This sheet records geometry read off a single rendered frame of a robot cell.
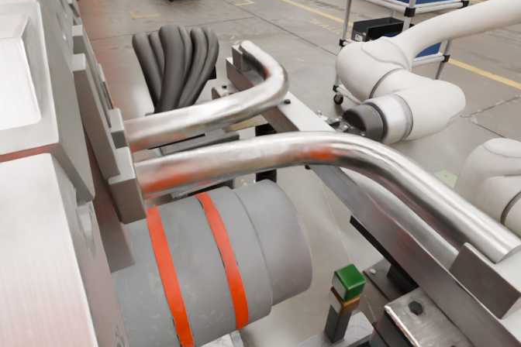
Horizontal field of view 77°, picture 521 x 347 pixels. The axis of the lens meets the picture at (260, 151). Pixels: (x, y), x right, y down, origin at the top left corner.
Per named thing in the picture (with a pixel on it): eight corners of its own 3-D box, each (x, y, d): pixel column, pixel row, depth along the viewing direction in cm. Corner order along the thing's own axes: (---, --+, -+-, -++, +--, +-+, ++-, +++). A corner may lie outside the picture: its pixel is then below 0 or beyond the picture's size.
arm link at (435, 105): (403, 156, 62) (360, 118, 71) (461, 136, 67) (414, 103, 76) (425, 108, 55) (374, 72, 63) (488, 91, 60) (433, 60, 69)
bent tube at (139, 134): (98, 87, 38) (67, -13, 32) (251, 61, 45) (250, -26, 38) (112, 177, 25) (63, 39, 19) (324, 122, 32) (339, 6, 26)
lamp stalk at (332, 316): (322, 331, 67) (336, 272, 55) (335, 324, 68) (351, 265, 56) (331, 346, 65) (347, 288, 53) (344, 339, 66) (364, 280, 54)
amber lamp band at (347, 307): (326, 298, 60) (329, 286, 58) (344, 290, 62) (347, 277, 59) (339, 318, 57) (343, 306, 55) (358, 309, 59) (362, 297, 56)
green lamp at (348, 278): (329, 283, 57) (332, 269, 55) (349, 274, 59) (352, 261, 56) (343, 303, 54) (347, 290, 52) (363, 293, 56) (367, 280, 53)
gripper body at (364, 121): (380, 153, 59) (337, 167, 56) (350, 130, 65) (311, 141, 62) (390, 117, 54) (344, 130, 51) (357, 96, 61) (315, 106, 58)
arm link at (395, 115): (371, 126, 68) (348, 133, 66) (381, 86, 62) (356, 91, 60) (404, 150, 61) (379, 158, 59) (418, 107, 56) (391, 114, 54)
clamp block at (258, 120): (212, 118, 48) (209, 84, 45) (268, 104, 51) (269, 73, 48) (224, 135, 44) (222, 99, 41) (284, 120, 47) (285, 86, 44)
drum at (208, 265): (98, 287, 39) (55, 204, 31) (260, 229, 47) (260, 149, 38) (108, 421, 29) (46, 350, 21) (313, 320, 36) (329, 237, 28)
